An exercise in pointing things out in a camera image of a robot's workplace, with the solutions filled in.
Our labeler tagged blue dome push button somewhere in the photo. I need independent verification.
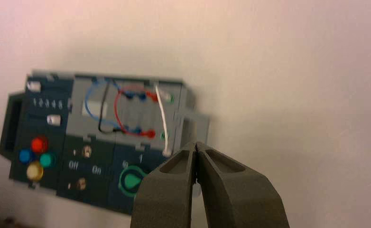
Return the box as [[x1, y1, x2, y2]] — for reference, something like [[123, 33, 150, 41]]
[[18, 149, 34, 164]]

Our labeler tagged red dome push button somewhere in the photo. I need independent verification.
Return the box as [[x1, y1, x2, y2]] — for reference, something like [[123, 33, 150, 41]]
[[30, 136, 50, 154]]

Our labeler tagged blue patch cable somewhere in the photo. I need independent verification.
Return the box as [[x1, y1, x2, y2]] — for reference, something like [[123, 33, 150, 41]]
[[84, 79, 148, 135]]

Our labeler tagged red patch cable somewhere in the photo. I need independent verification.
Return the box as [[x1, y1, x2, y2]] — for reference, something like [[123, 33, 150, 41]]
[[113, 85, 158, 140]]

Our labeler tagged modular task board box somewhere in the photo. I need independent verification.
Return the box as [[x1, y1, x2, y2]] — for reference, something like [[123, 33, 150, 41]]
[[0, 69, 211, 217]]

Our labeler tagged green rotary knob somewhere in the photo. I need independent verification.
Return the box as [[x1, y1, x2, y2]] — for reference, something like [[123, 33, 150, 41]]
[[118, 166, 149, 199]]

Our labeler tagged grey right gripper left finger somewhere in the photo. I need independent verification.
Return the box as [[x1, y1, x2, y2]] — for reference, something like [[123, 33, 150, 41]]
[[130, 141, 197, 228]]

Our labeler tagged yellow dome push button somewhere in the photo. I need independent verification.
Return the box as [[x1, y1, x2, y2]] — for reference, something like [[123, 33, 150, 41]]
[[26, 161, 45, 182]]

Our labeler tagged teal dome push button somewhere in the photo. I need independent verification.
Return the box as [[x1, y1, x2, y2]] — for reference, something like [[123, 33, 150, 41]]
[[39, 152, 56, 169]]

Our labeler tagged black patch cable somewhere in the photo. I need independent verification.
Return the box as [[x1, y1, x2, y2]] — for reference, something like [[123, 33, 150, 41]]
[[98, 82, 121, 133]]

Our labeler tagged white patch cable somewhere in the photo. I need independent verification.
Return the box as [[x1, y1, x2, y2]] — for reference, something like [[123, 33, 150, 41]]
[[154, 84, 173, 157]]

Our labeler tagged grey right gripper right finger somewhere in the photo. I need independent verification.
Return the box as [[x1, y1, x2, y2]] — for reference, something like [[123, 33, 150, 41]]
[[196, 142, 290, 228]]

